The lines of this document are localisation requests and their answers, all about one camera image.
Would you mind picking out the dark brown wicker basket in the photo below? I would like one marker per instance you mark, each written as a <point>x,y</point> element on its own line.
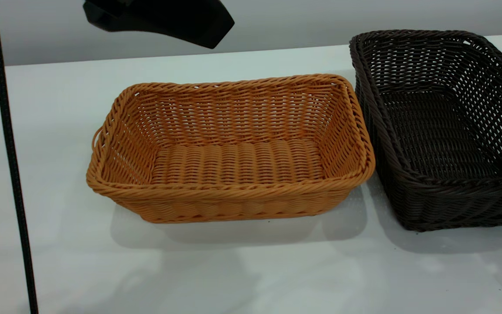
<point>451,205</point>

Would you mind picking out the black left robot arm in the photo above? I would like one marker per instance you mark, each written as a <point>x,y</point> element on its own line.
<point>168,19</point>

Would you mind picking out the light brown wicker basket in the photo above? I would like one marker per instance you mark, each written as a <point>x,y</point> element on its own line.
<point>233,205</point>

